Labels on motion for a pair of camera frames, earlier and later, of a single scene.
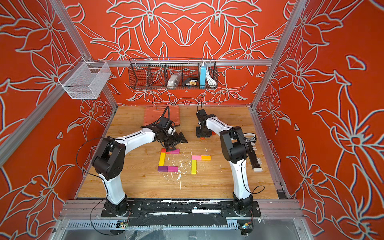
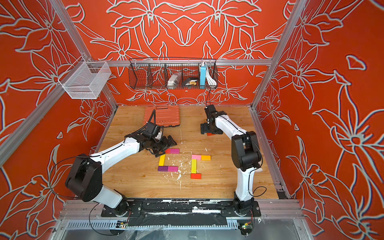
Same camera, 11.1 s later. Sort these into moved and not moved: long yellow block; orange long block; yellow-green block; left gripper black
Moved: left gripper black
Not moved: long yellow block; orange long block; yellow-green block
